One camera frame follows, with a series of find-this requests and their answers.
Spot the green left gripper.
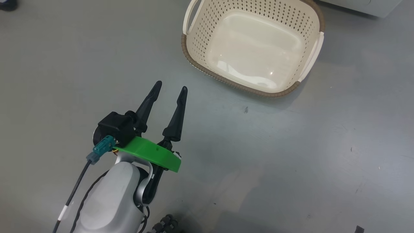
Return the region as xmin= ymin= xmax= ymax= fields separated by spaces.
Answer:
xmin=113 ymin=81 xmax=188 ymax=173

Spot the cream perforated laundry basket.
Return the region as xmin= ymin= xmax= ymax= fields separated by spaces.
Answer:
xmin=181 ymin=0 xmax=325 ymax=98

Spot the white washing machine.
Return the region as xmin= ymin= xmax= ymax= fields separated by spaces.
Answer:
xmin=319 ymin=0 xmax=403 ymax=17

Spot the black round floor stand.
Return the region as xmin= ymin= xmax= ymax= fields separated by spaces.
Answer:
xmin=0 ymin=0 xmax=17 ymax=12

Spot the left camera cable teal connector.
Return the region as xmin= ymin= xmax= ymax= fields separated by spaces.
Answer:
xmin=53 ymin=135 xmax=116 ymax=233

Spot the black corrugated hose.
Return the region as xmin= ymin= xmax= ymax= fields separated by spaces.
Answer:
xmin=147 ymin=214 xmax=180 ymax=233

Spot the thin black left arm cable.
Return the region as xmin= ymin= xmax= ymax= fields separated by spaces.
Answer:
xmin=70 ymin=170 xmax=110 ymax=233

